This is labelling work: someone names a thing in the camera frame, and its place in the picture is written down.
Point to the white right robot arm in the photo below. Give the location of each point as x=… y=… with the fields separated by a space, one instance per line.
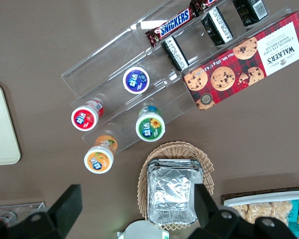
x=144 y=230

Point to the white rectangular snack bin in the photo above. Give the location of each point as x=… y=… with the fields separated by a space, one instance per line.
x=264 y=198

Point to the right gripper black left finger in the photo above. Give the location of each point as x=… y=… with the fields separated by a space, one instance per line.
x=64 y=209

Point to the blue lid gum jar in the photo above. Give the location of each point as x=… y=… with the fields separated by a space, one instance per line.
x=136 y=80

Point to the green lid gum jar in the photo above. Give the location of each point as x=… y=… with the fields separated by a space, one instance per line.
x=150 y=127

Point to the small black carton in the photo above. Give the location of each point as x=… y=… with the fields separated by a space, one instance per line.
x=175 y=53
x=250 y=11
x=217 y=26

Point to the clear acrylic stepped snack stand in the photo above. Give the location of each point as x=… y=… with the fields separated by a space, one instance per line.
x=196 y=49

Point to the clear acrylic stepped jar stand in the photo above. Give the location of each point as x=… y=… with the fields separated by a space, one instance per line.
x=109 y=72

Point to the clear acrylic bottle stand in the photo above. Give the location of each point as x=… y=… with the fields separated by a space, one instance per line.
x=27 y=207

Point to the light wicker basket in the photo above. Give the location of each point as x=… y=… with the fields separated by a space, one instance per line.
x=177 y=150

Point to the teal snack packet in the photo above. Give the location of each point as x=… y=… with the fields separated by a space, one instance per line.
x=294 y=227
x=295 y=206

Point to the red Walkers cookie box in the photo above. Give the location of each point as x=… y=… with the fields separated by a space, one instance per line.
x=239 y=67

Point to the Snickers chocolate bar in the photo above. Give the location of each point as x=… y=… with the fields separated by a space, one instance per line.
x=174 y=23
x=201 y=4

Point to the rice cracker pack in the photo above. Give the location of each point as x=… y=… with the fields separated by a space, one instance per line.
x=261 y=210

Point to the red lid gum jar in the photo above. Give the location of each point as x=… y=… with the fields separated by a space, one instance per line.
x=84 y=118

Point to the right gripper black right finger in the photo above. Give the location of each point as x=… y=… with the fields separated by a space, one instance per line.
x=209 y=219

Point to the orange lid gum jar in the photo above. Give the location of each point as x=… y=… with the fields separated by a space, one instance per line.
x=98 y=159

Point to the beige plastic serving tray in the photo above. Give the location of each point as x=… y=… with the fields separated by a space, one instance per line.
x=1 y=124

